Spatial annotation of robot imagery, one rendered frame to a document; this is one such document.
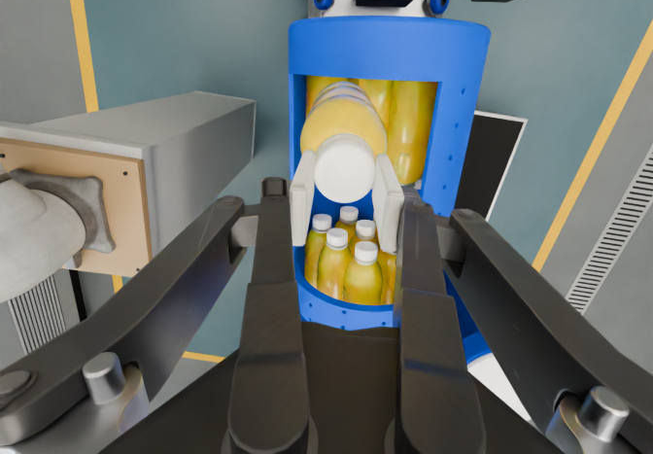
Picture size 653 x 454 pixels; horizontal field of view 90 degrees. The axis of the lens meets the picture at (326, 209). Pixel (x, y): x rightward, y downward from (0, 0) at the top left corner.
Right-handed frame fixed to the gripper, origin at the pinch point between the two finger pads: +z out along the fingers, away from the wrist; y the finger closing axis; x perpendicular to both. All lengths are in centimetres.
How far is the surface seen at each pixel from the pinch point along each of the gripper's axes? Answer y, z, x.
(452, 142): 14.5, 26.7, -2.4
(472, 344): 38, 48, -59
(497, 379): 43, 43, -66
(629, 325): 186, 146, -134
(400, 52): 5.8, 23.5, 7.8
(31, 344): -158, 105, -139
